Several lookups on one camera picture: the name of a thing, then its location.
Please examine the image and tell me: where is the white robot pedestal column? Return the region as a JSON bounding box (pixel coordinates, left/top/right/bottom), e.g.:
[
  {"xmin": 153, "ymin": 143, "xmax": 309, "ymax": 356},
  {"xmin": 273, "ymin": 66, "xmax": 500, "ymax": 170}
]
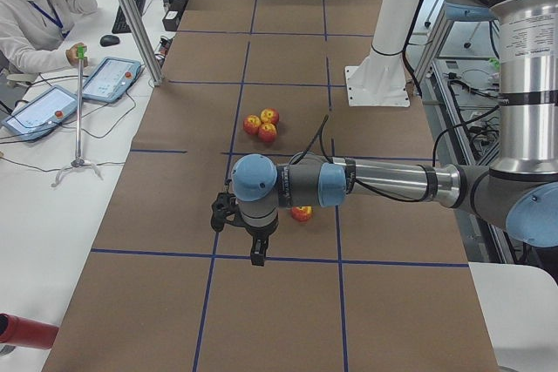
[{"xmin": 345, "ymin": 0, "xmax": 420, "ymax": 107}]

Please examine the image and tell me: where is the black keyboard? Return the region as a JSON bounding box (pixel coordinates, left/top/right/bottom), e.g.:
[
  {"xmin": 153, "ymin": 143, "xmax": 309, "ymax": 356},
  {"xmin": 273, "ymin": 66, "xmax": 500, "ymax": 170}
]
[{"xmin": 111, "ymin": 0, "xmax": 148, "ymax": 35}]

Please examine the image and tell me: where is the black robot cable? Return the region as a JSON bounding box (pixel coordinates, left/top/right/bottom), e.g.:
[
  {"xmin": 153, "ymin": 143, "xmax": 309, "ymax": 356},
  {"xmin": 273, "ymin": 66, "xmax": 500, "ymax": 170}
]
[{"xmin": 300, "ymin": 114, "xmax": 437, "ymax": 204}]

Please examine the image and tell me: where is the near teach pendant tablet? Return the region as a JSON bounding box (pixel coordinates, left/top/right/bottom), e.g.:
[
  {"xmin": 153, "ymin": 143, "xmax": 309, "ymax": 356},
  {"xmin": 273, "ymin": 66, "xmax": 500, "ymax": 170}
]
[{"xmin": 2, "ymin": 85, "xmax": 78, "ymax": 141}]

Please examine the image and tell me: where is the black computer mouse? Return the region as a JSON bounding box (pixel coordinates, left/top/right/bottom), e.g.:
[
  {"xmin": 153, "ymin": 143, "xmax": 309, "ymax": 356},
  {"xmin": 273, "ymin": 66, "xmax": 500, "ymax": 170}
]
[{"xmin": 99, "ymin": 34, "xmax": 120, "ymax": 47}]

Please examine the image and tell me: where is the red yellow apple front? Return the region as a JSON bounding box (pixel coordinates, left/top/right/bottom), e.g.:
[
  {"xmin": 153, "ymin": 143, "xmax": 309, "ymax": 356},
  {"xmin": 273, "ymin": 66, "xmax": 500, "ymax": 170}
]
[{"xmin": 257, "ymin": 123, "xmax": 277, "ymax": 144}]

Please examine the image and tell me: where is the aluminium frame post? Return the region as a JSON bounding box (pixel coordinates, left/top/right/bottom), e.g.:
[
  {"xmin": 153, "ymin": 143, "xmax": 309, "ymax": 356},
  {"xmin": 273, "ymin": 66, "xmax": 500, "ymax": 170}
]
[{"xmin": 119, "ymin": 0, "xmax": 163, "ymax": 86}]

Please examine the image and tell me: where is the red cylinder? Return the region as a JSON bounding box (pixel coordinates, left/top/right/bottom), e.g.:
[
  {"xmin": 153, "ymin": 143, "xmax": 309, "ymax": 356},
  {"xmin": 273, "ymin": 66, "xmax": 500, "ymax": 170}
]
[{"xmin": 1, "ymin": 313, "xmax": 59, "ymax": 349}]

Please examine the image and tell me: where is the brown paper table mat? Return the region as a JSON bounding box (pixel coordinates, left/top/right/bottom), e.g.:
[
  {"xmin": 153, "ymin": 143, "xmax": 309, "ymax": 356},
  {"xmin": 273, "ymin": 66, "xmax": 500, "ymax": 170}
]
[{"xmin": 44, "ymin": 0, "xmax": 497, "ymax": 371}]

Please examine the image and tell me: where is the far teach pendant tablet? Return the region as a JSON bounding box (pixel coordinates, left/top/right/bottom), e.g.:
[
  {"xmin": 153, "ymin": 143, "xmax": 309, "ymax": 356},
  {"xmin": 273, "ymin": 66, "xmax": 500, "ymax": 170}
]
[{"xmin": 83, "ymin": 57, "xmax": 141, "ymax": 104}]

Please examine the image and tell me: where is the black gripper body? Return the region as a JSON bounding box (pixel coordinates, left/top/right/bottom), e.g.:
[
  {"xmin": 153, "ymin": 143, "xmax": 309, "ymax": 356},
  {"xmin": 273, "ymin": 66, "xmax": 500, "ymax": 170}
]
[{"xmin": 245, "ymin": 220, "xmax": 278, "ymax": 243}]

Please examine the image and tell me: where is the metal stand with green clip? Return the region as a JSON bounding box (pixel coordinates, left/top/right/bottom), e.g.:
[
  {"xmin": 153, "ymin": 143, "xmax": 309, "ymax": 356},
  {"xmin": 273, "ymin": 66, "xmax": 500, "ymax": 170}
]
[{"xmin": 51, "ymin": 44, "xmax": 103, "ymax": 188}]

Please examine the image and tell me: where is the black device box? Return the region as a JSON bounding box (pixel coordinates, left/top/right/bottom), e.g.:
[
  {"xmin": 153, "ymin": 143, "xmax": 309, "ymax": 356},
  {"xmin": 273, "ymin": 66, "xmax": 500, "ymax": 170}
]
[{"xmin": 162, "ymin": 10, "xmax": 181, "ymax": 32}]

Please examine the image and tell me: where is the red yellow apple back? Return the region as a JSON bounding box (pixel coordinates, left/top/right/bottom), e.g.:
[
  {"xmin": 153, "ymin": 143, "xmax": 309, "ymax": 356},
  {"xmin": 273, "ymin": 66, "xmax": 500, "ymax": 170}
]
[{"xmin": 260, "ymin": 108, "xmax": 280, "ymax": 125}]

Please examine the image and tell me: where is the red yellow apple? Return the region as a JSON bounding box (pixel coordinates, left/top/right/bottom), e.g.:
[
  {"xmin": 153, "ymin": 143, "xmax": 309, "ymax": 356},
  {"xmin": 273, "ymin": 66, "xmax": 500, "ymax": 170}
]
[
  {"xmin": 242, "ymin": 114, "xmax": 262, "ymax": 136},
  {"xmin": 257, "ymin": 123, "xmax": 277, "ymax": 144},
  {"xmin": 260, "ymin": 108, "xmax": 280, "ymax": 125},
  {"xmin": 290, "ymin": 206, "xmax": 313, "ymax": 222}
]

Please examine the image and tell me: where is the white chair back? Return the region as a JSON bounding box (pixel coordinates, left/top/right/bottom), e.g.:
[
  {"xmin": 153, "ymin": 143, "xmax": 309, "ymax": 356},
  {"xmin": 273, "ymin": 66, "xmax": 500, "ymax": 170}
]
[{"xmin": 469, "ymin": 262, "xmax": 557, "ymax": 371}]

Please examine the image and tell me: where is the seated person in white hoodie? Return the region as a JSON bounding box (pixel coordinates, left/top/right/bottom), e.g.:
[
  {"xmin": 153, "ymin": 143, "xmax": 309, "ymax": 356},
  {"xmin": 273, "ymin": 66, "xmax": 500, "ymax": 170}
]
[{"xmin": 1, "ymin": 0, "xmax": 98, "ymax": 73}]

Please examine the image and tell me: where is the teach pendant tablet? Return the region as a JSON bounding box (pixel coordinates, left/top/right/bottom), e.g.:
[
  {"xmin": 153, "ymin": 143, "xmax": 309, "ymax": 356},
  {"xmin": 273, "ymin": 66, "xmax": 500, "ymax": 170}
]
[
  {"xmin": 83, "ymin": 57, "xmax": 141, "ymax": 104},
  {"xmin": 2, "ymin": 85, "xmax": 78, "ymax": 141}
]

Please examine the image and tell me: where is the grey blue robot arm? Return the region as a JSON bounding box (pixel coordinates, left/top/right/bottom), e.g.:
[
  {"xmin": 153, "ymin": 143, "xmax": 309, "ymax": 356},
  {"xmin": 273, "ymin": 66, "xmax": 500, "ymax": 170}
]
[{"xmin": 211, "ymin": 0, "xmax": 557, "ymax": 266}]

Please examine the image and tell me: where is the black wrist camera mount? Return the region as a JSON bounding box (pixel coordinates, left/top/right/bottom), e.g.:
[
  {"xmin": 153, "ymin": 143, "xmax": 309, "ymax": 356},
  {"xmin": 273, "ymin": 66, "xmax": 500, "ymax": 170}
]
[{"xmin": 210, "ymin": 192, "xmax": 245, "ymax": 233}]

